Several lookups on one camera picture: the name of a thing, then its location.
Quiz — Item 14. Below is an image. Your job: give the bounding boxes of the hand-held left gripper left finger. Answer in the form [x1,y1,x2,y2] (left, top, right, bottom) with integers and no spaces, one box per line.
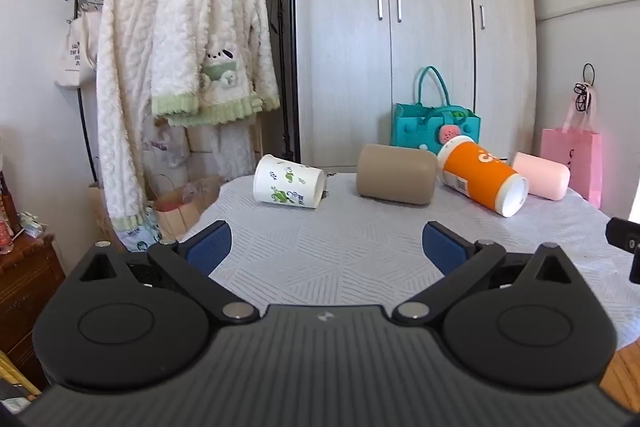
[65,221,260,323]

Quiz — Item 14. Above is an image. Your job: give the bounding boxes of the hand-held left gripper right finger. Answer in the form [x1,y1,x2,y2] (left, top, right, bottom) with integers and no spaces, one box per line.
[392,221,576,325]

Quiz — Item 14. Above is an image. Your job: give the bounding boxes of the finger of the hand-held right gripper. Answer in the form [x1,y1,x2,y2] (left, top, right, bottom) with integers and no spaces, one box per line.
[605,217,640,285]

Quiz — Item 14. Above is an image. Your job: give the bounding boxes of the orange cup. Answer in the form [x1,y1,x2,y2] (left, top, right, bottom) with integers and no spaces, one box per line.
[437,135,530,218]

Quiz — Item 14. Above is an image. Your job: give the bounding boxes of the tan cup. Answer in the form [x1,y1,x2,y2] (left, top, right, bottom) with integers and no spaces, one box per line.
[355,144,439,207]

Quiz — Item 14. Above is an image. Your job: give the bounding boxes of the white green-print paper cup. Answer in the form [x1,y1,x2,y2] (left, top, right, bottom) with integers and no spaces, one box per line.
[253,154,327,210]

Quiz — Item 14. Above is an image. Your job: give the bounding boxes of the pink cup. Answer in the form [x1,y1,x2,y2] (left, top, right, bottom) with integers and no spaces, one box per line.
[512,151,571,202]

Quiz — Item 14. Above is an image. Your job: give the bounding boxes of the brown paper bag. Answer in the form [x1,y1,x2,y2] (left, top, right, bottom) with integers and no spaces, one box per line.
[149,173,224,244]

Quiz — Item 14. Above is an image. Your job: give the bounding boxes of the white blue-print bag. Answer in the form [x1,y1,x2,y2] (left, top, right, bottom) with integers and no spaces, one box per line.
[119,206,164,254]

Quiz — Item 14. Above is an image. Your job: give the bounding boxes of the pink paper bag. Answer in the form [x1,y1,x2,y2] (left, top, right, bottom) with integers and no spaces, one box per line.
[539,94,604,209]

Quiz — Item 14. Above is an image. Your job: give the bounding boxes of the white fleece pants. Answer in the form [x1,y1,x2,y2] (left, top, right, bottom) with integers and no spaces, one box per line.
[187,119,259,184]

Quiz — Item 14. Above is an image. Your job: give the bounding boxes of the white plastic bag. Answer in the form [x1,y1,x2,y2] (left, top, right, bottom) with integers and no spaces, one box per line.
[141,121,192,170]

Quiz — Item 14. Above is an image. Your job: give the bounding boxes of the teal felt handbag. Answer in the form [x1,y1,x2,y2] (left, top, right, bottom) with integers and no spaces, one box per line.
[389,66,481,154]

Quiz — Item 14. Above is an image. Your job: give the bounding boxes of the long white fleece robe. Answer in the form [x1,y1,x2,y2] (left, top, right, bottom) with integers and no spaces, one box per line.
[94,0,168,254]

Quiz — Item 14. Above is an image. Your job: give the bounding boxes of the black clothes rack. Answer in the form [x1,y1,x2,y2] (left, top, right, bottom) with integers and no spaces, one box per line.
[73,0,221,188]

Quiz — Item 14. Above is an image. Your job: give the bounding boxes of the brown wooden cabinet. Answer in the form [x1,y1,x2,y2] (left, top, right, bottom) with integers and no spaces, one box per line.
[0,232,67,391]

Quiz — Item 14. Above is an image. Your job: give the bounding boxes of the cosmetic bottle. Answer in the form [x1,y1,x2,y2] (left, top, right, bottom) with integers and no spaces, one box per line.
[0,167,23,256]

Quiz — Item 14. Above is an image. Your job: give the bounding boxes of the white canvas tote bag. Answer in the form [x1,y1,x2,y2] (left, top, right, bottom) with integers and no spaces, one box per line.
[53,0,102,90]

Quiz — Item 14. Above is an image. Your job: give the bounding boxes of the white green-trim fleece jacket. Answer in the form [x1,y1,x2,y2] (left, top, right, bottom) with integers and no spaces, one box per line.
[149,0,282,128]

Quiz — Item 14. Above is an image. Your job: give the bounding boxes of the light wooden wardrobe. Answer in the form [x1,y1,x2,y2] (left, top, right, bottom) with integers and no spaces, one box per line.
[289,0,539,168]

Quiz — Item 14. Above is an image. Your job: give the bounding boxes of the black hair ties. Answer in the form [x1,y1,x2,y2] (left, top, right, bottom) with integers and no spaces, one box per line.
[573,63,599,114]

